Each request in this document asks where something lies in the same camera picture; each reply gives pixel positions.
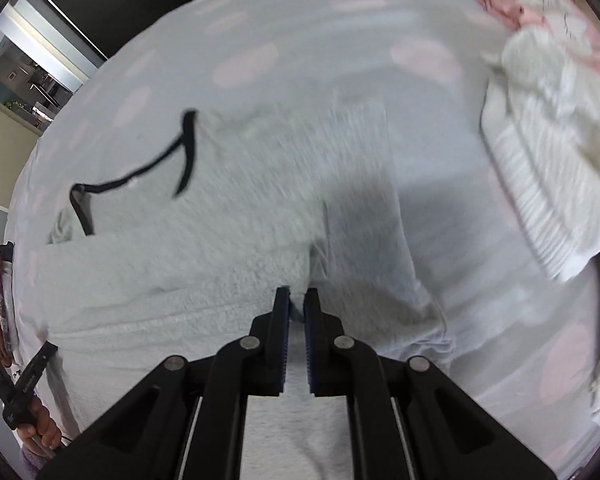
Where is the light grey folded garment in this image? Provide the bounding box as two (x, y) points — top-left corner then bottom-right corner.
(0, 260), (23, 368)

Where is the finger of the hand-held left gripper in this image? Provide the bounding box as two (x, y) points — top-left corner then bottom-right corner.
(10, 341), (60, 408)

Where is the person's left hand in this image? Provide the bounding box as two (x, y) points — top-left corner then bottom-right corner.
(19, 394), (63, 457)

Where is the light grey fleece hoodie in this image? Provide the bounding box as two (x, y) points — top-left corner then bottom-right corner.
(45, 95), (456, 480)

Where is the white ribbed knit sweater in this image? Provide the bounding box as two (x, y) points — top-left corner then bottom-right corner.
(480, 24), (600, 282)

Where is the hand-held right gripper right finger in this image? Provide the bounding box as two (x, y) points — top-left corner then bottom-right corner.
(304, 287), (557, 480)

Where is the open doorway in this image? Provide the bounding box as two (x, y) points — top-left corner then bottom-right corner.
(0, 0), (107, 137)

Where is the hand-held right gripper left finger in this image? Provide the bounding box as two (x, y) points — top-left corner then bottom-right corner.
(37, 286), (292, 480)

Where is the white blanket with pink dots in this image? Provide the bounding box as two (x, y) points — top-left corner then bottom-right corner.
(2, 0), (600, 480)

